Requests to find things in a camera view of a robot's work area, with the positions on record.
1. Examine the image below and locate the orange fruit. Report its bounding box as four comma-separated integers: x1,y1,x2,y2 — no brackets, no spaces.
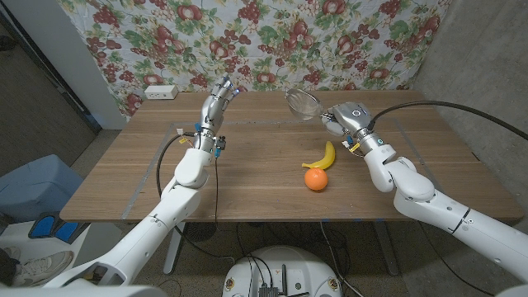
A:
304,167,330,192

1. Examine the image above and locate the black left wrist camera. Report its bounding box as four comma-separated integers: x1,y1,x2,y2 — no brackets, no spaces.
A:
213,135,228,160

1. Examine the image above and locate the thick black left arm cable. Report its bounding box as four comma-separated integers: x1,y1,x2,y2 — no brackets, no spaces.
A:
155,131,238,265

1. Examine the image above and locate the metal mesh sieve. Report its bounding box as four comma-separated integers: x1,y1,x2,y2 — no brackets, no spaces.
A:
284,87,326,122

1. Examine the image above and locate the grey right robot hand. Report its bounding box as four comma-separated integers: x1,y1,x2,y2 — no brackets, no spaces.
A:
321,101,374,139

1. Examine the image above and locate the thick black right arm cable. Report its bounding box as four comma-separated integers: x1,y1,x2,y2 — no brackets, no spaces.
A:
367,100,528,141

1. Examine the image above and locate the white sneaker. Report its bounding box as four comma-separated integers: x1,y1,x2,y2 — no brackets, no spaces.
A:
12,250,75,288
0,246,21,262

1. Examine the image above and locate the blue-grey storage bin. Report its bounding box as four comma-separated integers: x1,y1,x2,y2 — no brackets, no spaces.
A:
0,154,84,224

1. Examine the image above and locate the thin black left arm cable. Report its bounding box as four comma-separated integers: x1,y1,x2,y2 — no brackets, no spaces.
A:
212,157,220,226

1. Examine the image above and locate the grey floor cable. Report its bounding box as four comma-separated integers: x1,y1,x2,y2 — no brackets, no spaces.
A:
318,221,365,297

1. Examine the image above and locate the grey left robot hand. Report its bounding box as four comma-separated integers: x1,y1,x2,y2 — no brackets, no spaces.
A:
200,75,241,134

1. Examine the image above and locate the white table leg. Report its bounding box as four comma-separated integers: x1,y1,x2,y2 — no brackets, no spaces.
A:
372,220,402,277
163,221,187,276

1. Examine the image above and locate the black round disc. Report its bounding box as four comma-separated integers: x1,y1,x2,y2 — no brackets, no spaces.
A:
184,222,219,243

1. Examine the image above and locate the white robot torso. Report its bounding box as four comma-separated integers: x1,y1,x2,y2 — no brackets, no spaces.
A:
221,246,344,297

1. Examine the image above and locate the black item with blue pads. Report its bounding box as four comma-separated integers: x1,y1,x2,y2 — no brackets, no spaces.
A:
27,211,90,243

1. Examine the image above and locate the yellow banana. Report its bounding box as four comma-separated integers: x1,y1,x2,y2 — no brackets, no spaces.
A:
301,140,337,171

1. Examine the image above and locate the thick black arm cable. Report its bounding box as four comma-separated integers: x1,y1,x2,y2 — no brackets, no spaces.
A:
367,100,528,141
155,131,238,265

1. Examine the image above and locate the white power strip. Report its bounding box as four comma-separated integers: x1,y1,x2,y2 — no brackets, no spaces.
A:
144,84,180,101

